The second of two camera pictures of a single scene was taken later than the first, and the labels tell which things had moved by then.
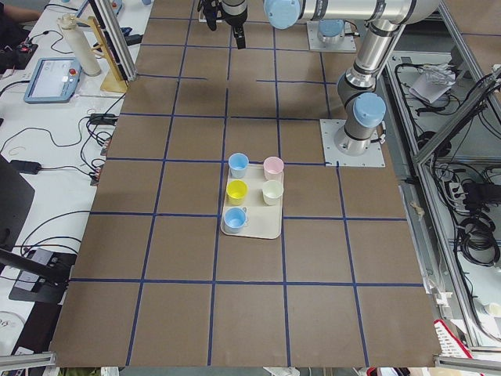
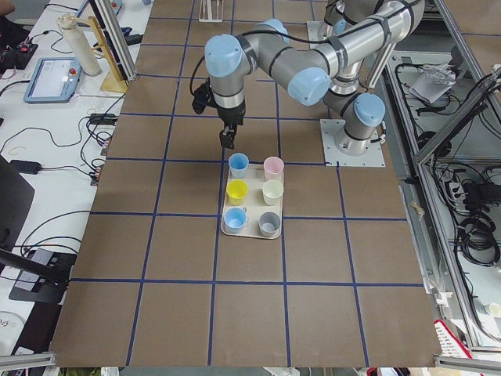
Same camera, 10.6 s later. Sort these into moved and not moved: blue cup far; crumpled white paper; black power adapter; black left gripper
Moved: black left gripper
Not moved: blue cup far; black power adapter; crumpled white paper
